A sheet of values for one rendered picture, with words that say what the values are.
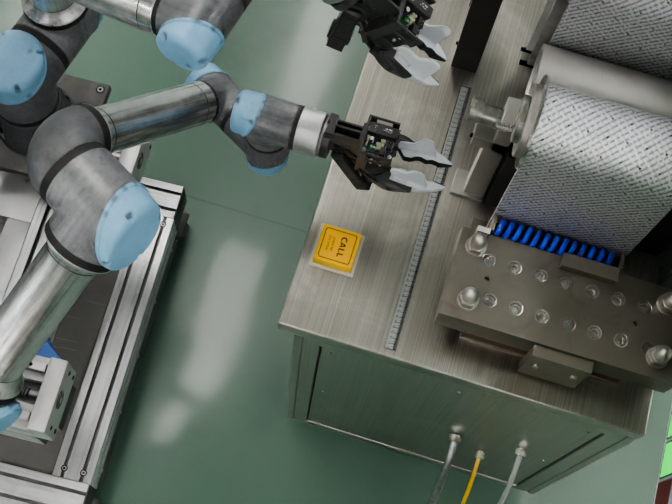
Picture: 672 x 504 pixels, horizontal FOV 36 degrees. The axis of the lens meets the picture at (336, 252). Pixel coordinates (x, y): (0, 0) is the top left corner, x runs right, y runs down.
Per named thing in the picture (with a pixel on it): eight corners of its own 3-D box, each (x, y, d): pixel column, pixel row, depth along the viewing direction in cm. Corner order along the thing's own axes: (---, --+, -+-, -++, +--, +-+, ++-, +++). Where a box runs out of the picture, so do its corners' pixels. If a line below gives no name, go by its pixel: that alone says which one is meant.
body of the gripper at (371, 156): (392, 164, 163) (319, 142, 164) (386, 186, 171) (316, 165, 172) (405, 122, 166) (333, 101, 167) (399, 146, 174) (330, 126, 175)
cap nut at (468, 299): (459, 286, 171) (464, 278, 167) (480, 293, 171) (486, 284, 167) (454, 307, 170) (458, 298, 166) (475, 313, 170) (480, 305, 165)
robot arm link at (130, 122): (-18, 156, 152) (199, 96, 190) (29, 208, 149) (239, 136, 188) (6, 98, 145) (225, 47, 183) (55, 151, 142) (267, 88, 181)
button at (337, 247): (323, 227, 187) (324, 222, 185) (361, 238, 187) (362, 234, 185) (312, 262, 185) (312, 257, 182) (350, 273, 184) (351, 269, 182)
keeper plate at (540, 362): (519, 360, 180) (534, 344, 169) (575, 377, 179) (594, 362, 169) (516, 374, 179) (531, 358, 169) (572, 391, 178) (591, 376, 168)
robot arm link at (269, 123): (243, 102, 176) (242, 77, 168) (305, 120, 176) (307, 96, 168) (228, 142, 174) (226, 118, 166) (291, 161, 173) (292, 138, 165)
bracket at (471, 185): (453, 170, 193) (486, 89, 164) (487, 180, 192) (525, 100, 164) (446, 193, 191) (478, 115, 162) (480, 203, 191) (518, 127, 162)
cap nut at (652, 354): (648, 344, 170) (657, 336, 165) (669, 350, 169) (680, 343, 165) (643, 365, 168) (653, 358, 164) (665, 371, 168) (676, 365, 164)
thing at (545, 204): (493, 213, 177) (517, 168, 160) (626, 253, 176) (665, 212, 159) (492, 216, 177) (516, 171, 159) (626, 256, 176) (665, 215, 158)
